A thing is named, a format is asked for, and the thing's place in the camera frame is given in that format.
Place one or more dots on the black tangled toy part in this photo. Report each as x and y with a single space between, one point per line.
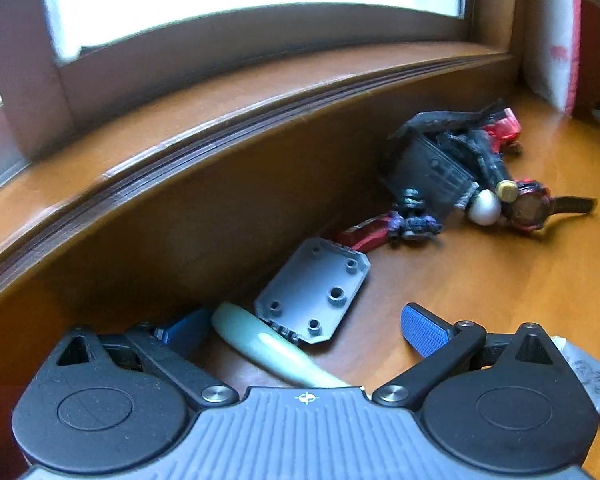
472 142

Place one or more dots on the red plastic toy part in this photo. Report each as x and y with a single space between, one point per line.
504 127

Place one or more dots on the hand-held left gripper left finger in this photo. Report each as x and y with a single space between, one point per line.
182 334

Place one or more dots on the red wrist watch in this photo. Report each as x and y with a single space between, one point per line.
530 207

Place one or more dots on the grey crumpled packet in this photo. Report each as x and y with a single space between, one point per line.
585 375

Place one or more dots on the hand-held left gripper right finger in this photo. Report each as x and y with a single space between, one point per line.
422 331

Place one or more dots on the white egg-shaped ball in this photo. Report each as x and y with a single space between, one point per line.
482 207

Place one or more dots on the red toy piece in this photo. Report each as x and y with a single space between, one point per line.
362 236

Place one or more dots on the dark grey ribbed toy part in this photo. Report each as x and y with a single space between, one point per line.
432 172

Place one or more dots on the small gold cap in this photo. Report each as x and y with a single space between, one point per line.
506 190

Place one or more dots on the wooden window frame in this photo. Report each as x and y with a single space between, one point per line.
230 75

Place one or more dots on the grey studded plastic plate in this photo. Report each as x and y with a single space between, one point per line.
314 292

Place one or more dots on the small dark toy figure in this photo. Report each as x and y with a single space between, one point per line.
414 219

